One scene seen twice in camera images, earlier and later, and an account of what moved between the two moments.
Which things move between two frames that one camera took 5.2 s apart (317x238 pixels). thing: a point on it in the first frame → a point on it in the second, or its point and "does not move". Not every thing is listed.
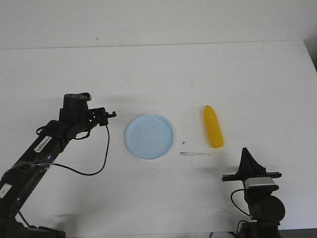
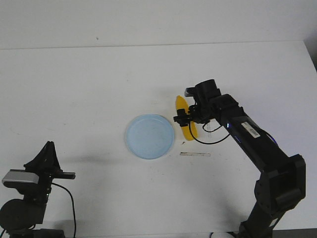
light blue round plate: [149, 136] does not move
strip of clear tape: [193, 153] does not move
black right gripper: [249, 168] → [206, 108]
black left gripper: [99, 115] → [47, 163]
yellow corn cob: [214, 130] → [188, 130]
